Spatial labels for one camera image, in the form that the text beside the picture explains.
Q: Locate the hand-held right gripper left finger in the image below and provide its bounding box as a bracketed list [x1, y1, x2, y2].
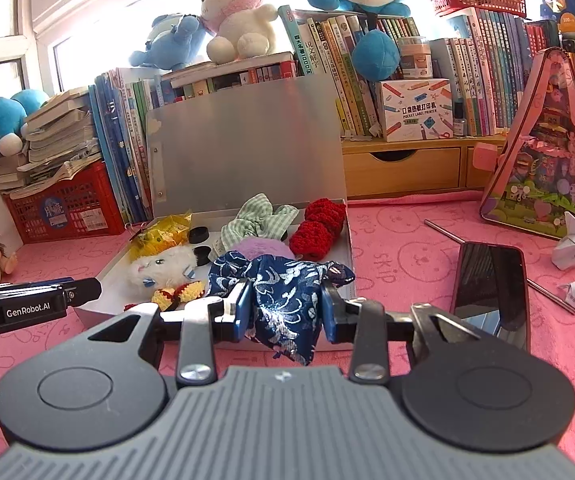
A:
[84, 280, 253, 387]

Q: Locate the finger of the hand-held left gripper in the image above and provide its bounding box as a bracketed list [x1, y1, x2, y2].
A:
[62, 277, 103, 308]
[0, 282, 64, 295]

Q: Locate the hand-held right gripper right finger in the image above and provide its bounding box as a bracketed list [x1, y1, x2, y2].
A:
[320, 280, 478, 386]

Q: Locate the blue floral cloth pouch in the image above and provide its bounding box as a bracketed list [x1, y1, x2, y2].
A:
[208, 251, 356, 367]

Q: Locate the yellow red crochet piece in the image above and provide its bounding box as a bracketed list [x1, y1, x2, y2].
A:
[124, 281, 207, 313]

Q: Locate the purple plush toy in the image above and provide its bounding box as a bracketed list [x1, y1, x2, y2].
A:
[232, 238, 295, 263]

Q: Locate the white plush toy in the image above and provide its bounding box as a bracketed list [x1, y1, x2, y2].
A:
[127, 245, 198, 306]

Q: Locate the green gingham scrunchie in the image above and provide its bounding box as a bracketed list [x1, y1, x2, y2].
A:
[220, 193, 299, 252]

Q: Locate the yellow snack packet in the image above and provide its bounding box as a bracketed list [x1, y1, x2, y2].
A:
[130, 212, 193, 261]

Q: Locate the grey cardboard box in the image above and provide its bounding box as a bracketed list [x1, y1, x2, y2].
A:
[74, 76, 355, 353]

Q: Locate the red plastic crate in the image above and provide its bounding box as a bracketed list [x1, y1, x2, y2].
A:
[4, 160, 128, 245]

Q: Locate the pink printed blanket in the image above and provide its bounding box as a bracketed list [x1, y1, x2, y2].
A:
[0, 187, 575, 471]

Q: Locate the metal straw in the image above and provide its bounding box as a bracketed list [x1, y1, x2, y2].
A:
[425, 219, 575, 315]

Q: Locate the row of thin blue books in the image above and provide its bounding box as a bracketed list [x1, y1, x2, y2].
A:
[88, 67, 218, 226]

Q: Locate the stack of worn books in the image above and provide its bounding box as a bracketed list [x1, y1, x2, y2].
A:
[0, 87, 100, 200]

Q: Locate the black smartphone red case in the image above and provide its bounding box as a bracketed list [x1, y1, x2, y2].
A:
[450, 241, 531, 353]

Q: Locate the wooden drawer organizer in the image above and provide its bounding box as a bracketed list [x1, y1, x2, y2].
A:
[341, 135, 508, 200]

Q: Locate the white label printer carton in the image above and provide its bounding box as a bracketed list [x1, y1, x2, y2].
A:
[376, 79, 454, 142]

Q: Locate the small dark bottle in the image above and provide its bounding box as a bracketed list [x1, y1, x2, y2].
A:
[452, 97, 468, 138]

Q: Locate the pile of flat books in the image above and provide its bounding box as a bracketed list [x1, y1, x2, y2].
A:
[160, 51, 301, 98]

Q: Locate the white origami rabbit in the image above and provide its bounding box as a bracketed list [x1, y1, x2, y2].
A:
[552, 210, 575, 272]

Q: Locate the blue elephant plush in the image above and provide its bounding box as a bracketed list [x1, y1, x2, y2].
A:
[128, 12, 203, 72]

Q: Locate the round lidded tub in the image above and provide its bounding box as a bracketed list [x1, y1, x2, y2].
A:
[398, 36, 434, 81]

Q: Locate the row of colourful books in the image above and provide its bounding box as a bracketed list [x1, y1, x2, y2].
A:
[277, 5, 568, 138]

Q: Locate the pink white sheep plush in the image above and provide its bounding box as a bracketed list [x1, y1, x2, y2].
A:
[191, 0, 279, 63]

